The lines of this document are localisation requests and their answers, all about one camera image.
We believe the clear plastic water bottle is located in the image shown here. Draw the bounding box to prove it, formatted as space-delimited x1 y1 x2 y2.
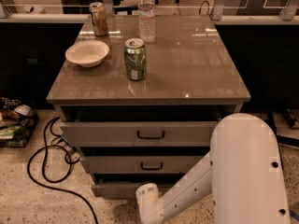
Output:
138 0 155 42

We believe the gold soda can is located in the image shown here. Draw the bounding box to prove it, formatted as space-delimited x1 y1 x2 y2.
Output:
89 2 108 36

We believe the grey drawer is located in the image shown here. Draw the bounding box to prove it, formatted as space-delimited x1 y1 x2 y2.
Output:
61 121 217 147
80 156 202 175
91 181 176 200

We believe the black floor cable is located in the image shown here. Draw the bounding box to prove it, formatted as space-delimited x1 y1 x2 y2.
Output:
26 116 100 224

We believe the grey drawer cabinet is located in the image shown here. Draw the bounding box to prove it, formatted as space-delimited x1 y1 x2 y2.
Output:
47 15 250 190

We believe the white bowl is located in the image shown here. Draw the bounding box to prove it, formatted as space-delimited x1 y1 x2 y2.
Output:
65 40 109 68

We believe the green soda can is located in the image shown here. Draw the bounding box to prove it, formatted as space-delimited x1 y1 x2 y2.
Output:
124 38 147 80

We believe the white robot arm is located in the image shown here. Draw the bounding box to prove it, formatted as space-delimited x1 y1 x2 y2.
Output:
135 113 291 224

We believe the black stand base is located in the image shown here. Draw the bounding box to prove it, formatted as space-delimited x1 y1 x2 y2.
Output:
266 110 299 170

